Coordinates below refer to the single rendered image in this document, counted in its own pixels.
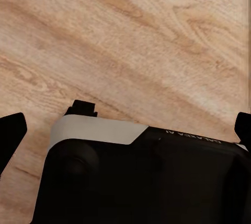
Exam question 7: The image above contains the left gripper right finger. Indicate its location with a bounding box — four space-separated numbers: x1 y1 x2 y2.
234 112 251 154

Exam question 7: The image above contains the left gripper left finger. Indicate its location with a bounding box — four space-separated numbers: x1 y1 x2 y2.
0 112 27 175

